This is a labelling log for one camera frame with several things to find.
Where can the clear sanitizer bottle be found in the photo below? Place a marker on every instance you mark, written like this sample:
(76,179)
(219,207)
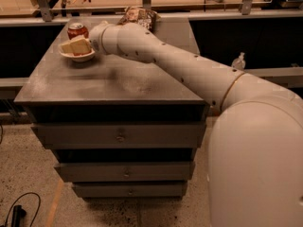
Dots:
(239,62)

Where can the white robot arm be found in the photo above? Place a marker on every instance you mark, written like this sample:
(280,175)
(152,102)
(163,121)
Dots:
(255,151)

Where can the brown chip bag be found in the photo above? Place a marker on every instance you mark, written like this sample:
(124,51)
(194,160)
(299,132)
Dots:
(144,17)

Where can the white ceramic bowl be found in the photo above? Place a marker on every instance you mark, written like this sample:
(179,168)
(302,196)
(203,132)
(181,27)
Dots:
(79,58)

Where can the bottom grey drawer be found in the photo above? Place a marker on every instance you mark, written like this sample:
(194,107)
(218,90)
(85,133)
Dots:
(130,189)

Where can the grey drawer cabinet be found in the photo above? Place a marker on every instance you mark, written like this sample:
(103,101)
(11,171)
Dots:
(108,90)

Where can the red coke can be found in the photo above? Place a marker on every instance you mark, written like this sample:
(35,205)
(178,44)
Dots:
(77,29)

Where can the middle grey drawer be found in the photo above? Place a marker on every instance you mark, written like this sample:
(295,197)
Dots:
(125,172)

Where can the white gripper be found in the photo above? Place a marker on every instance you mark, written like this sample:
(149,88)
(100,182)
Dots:
(96,40)

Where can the top grey drawer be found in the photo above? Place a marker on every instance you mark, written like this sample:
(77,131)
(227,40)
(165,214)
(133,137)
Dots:
(97,136)

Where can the grey drawer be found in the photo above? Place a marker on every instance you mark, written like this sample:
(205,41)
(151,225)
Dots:
(97,136)
(125,172)
(130,189)

